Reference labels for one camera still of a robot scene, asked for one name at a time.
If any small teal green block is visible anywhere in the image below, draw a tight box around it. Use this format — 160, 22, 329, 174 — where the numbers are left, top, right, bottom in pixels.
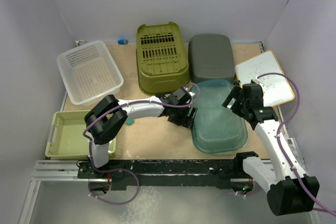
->
126, 120, 134, 125

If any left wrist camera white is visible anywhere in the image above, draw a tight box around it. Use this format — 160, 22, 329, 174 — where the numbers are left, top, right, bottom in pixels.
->
183, 86, 196, 98

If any large olive green basket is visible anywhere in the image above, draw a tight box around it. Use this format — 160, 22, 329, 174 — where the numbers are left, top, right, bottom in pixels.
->
136, 22, 189, 95

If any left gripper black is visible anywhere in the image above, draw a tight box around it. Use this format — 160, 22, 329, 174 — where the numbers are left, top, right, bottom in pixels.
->
169, 104, 196, 131

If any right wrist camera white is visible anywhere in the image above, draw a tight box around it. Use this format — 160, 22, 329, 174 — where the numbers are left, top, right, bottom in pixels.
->
251, 78, 265, 88

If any whiteboard with yellow frame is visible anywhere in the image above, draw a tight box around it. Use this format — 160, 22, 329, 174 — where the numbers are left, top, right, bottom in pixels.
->
235, 50, 295, 106

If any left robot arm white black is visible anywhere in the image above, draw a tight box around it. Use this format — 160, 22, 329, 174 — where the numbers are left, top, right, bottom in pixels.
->
83, 87, 200, 178

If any blue transparent basket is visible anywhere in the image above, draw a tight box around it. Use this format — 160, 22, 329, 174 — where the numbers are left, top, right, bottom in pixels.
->
192, 79, 248, 154

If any clear plastic packet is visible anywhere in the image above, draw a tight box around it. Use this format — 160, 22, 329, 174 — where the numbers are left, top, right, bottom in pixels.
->
286, 137, 308, 178

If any white perforated plastic basket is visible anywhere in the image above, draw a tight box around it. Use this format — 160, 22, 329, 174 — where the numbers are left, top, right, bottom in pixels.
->
57, 40, 124, 106

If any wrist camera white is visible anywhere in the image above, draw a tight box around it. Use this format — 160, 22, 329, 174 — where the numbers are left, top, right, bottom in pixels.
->
251, 78, 265, 88
183, 86, 196, 98

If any small blue object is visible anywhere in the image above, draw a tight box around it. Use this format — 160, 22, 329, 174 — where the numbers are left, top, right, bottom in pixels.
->
118, 39, 128, 45

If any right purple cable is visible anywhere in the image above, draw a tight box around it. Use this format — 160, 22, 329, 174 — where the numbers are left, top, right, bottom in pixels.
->
257, 72, 336, 214

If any light green plastic tray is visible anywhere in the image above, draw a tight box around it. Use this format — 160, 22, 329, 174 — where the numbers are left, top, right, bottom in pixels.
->
45, 111, 117, 160

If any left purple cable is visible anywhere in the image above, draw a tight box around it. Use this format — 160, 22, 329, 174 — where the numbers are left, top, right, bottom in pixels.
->
82, 83, 201, 162

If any purple cable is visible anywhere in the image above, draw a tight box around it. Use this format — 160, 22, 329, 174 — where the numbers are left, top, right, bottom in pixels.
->
82, 83, 201, 162
257, 72, 336, 214

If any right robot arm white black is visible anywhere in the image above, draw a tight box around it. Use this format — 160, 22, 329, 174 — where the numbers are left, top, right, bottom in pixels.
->
222, 83, 320, 216

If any grey plastic tray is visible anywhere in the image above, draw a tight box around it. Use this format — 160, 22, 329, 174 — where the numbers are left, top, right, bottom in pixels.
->
188, 34, 235, 83

